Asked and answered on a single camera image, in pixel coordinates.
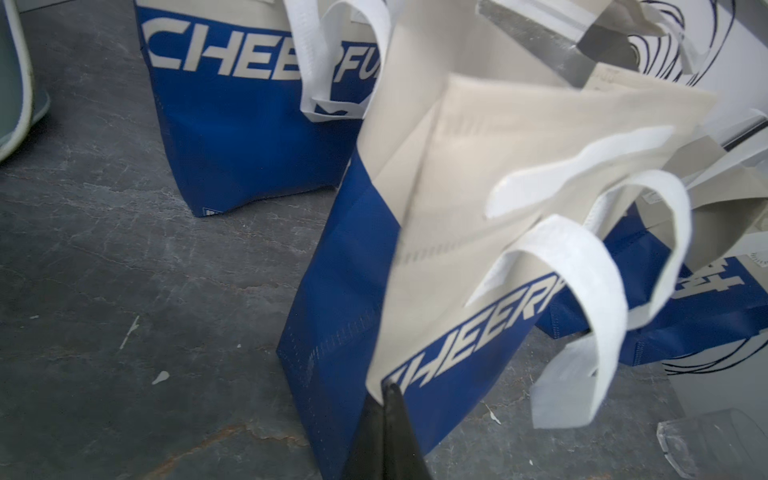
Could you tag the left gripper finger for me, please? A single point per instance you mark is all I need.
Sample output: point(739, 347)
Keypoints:
point(385, 445)

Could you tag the mint green toaster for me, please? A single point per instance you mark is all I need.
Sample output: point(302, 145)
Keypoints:
point(23, 104)

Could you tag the blue beige takeout bag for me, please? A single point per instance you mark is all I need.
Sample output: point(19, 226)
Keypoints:
point(720, 295)
point(260, 99)
point(482, 184)

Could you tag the clear plastic cup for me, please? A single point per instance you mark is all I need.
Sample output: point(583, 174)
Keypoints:
point(725, 444)

